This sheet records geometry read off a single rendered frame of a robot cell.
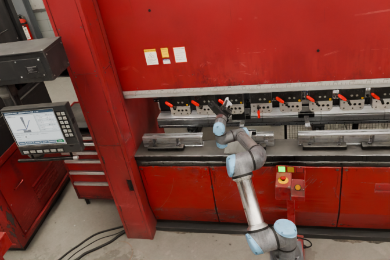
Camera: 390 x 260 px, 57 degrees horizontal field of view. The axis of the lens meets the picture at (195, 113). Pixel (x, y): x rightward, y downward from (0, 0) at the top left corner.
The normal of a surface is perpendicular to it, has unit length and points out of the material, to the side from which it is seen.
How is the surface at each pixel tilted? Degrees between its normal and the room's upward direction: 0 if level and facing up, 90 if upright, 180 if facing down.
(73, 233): 0
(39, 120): 90
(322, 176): 90
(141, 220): 90
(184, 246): 0
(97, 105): 90
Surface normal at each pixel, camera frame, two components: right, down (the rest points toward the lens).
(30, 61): -0.11, 0.51
